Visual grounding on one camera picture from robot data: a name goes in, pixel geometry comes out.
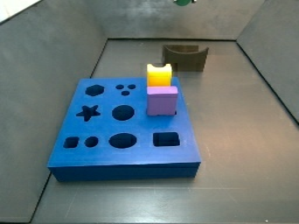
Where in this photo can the green cylinder peg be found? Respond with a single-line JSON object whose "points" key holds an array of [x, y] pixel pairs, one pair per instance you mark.
{"points": [[182, 2]]}

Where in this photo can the blue foam shape-sorter board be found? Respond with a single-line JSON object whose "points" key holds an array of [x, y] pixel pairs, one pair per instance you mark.
{"points": [[111, 140]]}

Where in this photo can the dark curved fixture cradle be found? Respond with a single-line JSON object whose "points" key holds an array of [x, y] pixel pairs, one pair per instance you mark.
{"points": [[187, 58]]}

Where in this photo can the purple rectangular block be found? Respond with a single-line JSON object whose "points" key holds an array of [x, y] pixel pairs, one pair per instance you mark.
{"points": [[162, 99]]}

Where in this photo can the yellow notched block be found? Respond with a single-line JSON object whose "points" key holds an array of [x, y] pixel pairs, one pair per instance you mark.
{"points": [[159, 75]]}

